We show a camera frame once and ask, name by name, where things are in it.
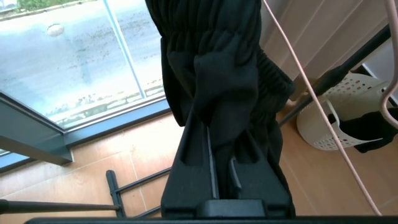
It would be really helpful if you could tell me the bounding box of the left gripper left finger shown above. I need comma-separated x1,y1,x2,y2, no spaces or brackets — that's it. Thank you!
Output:
160,111,220,217

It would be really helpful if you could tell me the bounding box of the black garment with cream cord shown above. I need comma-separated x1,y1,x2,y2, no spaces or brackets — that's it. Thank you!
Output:
144,0,296,218

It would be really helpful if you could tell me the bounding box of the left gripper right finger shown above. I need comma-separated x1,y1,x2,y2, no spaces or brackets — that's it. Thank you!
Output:
229,133,292,217

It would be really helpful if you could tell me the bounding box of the pink clothes hanger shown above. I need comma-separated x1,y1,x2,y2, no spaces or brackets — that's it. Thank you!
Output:
262,0,398,216

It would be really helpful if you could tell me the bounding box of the white laundry basket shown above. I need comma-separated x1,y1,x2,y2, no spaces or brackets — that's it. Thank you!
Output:
296,72,397,152

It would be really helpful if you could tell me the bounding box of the black clothes rack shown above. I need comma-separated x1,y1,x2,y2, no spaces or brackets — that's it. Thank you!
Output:
0,24,392,218

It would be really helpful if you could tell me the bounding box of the beige curtain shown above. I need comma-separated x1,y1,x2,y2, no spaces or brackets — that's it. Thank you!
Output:
259,0,393,102

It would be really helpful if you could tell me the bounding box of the window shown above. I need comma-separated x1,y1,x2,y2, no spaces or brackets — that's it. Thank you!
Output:
0,0,171,174

